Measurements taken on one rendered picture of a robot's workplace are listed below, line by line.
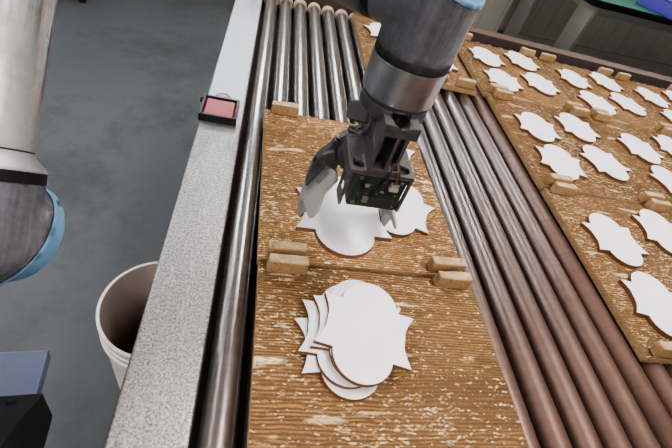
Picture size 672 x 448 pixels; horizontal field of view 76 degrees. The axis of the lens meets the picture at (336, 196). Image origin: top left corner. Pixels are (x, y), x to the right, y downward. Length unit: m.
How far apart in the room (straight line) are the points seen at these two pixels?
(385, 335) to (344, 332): 0.06
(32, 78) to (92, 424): 1.15
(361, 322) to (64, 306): 1.32
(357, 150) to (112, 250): 1.51
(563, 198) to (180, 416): 0.89
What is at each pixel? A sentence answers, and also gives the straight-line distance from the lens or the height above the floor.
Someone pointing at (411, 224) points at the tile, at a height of 0.94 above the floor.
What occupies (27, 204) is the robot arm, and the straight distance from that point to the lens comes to 0.57.
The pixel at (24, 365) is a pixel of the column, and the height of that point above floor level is 0.87.
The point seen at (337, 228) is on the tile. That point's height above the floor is 1.06.
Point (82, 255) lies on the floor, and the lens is 1.88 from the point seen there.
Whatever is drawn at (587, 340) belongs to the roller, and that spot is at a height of 0.91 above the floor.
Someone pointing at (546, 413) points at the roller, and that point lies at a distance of 0.74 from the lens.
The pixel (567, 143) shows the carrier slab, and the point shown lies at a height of 0.94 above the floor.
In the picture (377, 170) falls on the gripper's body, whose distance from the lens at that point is 0.44.
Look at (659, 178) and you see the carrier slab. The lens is 1.46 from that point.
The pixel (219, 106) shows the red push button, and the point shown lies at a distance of 0.96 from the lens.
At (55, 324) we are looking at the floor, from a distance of 1.73.
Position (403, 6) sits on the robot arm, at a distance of 0.39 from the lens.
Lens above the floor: 1.45
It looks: 41 degrees down
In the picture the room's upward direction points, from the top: 20 degrees clockwise
